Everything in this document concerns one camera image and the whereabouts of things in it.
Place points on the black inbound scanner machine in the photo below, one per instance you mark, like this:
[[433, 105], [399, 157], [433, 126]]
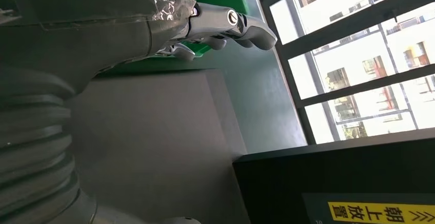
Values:
[[153, 141]]

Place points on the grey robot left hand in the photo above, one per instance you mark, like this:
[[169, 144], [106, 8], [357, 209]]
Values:
[[102, 29]]

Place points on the dark green table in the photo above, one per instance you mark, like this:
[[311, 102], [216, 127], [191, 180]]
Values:
[[258, 96]]

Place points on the dark window frame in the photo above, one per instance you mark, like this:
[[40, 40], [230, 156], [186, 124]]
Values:
[[339, 27]]

